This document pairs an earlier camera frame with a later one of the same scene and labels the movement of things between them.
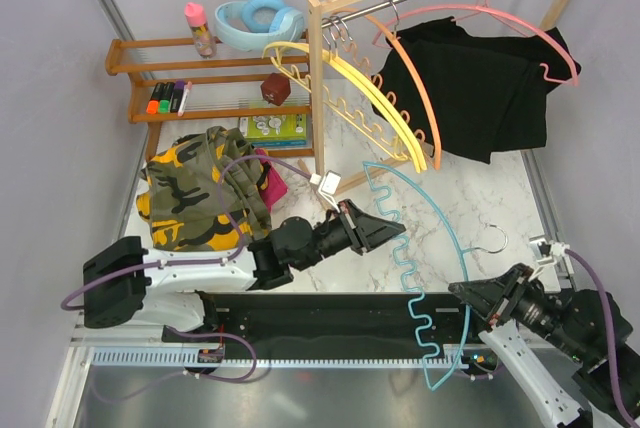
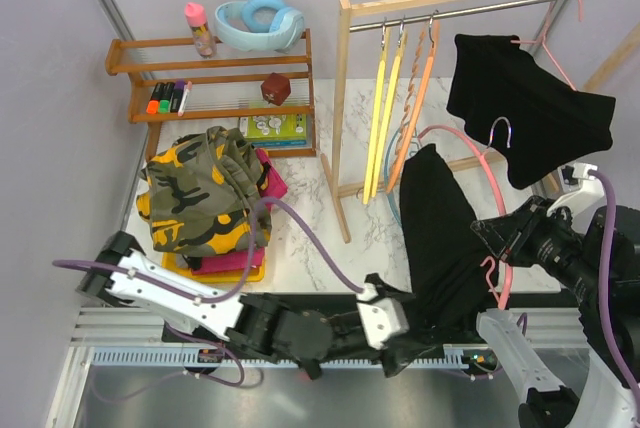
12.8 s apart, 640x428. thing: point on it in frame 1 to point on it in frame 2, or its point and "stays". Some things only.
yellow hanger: (299, 46) to (388, 107)
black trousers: (483, 94) to (454, 267)
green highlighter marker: (167, 94) stays
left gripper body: (350, 223) to (392, 365)
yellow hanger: (370, 89) to (376, 117)
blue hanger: (397, 228) to (385, 170)
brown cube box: (276, 89) stays
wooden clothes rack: (316, 5) to (446, 2)
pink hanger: (490, 8) to (495, 171)
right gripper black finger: (485, 297) to (500, 233)
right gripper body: (508, 307) to (547, 240)
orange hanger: (390, 37) to (433, 39)
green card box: (275, 130) stays
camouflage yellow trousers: (206, 192) stays
